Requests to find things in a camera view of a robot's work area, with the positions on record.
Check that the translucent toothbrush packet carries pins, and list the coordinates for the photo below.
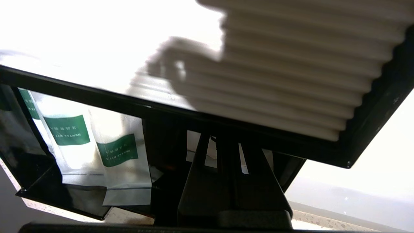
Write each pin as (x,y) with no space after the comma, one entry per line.
(126,181)

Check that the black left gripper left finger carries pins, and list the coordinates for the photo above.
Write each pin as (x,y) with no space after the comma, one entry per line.
(200,194)

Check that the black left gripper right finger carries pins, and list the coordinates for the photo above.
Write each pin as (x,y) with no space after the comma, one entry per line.
(262,194)

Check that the white packet in drawer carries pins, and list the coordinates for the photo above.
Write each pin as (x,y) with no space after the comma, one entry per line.
(71,152)

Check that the glossy black box drawer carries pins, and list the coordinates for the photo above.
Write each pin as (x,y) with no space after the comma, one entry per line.
(48,187)

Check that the white ceramic sink basin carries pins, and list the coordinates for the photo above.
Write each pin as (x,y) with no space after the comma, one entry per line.
(372,200)

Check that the black box with white top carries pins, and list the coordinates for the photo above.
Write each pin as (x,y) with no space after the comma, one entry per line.
(291,64)

